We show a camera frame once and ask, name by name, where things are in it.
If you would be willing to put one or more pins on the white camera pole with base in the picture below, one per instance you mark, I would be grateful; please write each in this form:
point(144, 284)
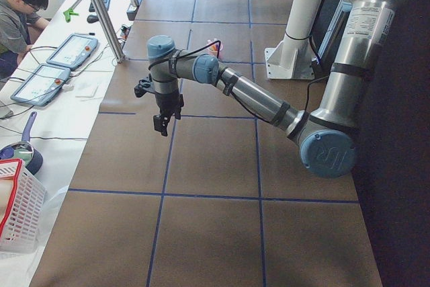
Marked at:
point(292, 57)

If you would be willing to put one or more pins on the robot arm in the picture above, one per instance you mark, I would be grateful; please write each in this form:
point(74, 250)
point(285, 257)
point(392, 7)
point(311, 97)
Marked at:
point(325, 135)

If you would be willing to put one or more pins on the near teach pendant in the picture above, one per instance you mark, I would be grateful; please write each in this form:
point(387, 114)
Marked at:
point(42, 85)

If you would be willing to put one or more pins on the pink mesh pen holder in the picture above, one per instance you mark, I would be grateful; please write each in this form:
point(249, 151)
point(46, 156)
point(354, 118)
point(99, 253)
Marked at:
point(217, 53)

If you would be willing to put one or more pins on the teach pendant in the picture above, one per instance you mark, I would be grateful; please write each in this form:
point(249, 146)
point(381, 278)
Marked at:
point(42, 85)
point(74, 51)

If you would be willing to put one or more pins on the aluminium frame post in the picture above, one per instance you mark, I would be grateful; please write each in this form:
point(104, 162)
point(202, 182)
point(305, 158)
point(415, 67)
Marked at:
point(109, 30)

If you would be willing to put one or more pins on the white red plastic basket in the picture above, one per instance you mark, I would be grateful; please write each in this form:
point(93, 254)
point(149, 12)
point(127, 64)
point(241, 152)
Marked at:
point(22, 198)

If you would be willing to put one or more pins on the seated person grey shirt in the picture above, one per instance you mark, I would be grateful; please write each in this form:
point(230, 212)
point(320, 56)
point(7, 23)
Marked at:
point(16, 17)

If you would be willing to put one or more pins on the white folded cloth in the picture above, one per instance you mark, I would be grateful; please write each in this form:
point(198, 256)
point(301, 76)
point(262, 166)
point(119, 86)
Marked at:
point(86, 90)

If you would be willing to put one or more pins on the blue saucepan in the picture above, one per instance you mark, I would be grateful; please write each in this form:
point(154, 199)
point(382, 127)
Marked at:
point(24, 150)

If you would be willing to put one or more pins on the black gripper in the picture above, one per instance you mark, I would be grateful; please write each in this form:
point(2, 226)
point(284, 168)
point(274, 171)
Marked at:
point(166, 101)

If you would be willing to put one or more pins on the black computer mouse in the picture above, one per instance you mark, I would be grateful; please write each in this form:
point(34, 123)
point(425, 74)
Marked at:
point(91, 19)

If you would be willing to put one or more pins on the black marker pen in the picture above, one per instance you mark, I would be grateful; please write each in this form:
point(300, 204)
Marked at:
point(87, 34)

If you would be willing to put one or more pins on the far teach pendant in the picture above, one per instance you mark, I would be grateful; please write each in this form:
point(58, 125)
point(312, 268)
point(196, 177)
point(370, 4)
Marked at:
point(74, 51)

